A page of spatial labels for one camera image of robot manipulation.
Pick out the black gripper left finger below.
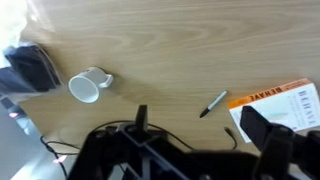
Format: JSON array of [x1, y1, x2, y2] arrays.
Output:
[[134, 104, 149, 133]]

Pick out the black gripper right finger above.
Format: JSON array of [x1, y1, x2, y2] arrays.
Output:
[[239, 105, 320, 180]]

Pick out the black pen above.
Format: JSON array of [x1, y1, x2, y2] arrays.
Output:
[[199, 90, 228, 119]]

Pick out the white mug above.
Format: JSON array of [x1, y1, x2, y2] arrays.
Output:
[[67, 66, 115, 104]]

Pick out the orange white box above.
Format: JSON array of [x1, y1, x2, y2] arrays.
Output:
[[227, 77, 320, 144]]

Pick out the clear plastic bag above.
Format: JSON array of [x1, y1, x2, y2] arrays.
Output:
[[0, 39, 65, 103]]

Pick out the black packed item white label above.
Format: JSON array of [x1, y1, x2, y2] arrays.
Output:
[[4, 44, 62, 93]]

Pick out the black cable with plug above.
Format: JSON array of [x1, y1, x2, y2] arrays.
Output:
[[89, 119, 238, 152]]

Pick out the thin black floor cable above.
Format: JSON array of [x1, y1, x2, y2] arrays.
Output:
[[39, 134, 82, 178]]

